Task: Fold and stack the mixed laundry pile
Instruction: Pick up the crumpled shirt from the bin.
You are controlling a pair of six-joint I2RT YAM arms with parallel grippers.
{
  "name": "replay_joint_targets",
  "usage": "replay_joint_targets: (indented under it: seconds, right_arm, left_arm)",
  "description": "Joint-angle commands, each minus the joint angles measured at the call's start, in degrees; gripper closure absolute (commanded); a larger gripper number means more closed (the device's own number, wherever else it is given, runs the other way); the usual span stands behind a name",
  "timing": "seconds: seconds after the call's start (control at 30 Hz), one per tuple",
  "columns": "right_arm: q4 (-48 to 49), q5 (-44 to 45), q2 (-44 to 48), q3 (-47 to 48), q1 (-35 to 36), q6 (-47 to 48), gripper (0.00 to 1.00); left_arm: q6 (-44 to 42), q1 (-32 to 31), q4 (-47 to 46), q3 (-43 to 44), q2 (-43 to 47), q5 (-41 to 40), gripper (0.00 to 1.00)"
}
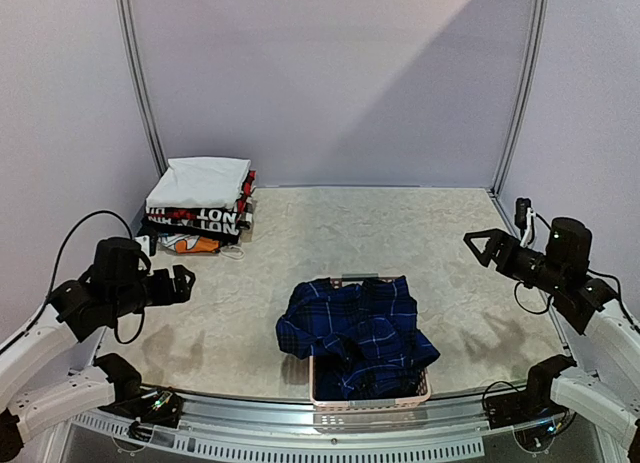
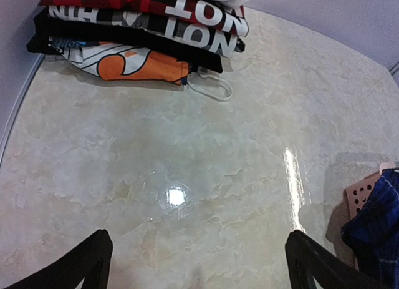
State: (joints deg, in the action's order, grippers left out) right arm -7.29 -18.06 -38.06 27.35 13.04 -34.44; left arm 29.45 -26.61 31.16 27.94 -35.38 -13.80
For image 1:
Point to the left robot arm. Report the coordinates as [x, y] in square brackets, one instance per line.
[119, 282]

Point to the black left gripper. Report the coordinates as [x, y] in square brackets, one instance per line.
[182, 291]

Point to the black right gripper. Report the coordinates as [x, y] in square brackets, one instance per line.
[503, 253]

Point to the orange white printed shirt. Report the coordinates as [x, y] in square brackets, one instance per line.
[183, 244]

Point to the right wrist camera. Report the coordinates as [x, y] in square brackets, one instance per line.
[524, 220]

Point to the white folded t-shirt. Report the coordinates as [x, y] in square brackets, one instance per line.
[200, 182]

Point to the red black plaid shirt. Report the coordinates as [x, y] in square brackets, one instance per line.
[244, 204]

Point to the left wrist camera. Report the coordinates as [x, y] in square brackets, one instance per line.
[148, 244]

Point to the pink plastic laundry basket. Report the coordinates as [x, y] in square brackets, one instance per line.
[370, 400]

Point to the aluminium frame post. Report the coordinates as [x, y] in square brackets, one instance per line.
[135, 64]
[527, 74]

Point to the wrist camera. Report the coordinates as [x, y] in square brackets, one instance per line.
[148, 244]
[524, 220]

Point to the left aluminium frame post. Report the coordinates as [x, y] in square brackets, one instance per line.
[135, 64]

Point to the aluminium front rail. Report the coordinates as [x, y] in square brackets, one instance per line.
[450, 428]

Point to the right aluminium frame post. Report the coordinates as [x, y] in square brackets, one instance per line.
[527, 74]

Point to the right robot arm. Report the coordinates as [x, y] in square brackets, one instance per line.
[592, 308]

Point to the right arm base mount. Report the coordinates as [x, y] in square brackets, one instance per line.
[534, 427]

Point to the blue plaid flannel shirt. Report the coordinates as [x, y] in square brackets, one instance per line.
[304, 320]

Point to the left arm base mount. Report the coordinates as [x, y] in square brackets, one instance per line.
[157, 407]

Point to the black shirt with white letters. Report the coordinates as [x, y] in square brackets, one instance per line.
[225, 227]

